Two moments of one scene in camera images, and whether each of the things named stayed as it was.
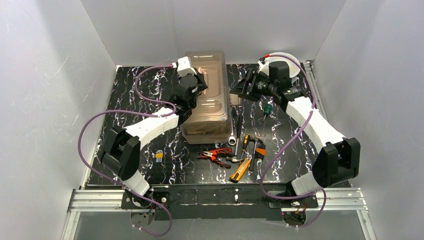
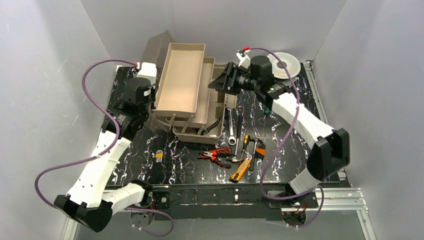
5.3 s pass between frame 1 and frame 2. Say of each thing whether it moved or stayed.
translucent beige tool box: moved
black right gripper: moved
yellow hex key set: stayed
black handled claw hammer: stayed
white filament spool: stayed
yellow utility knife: stayed
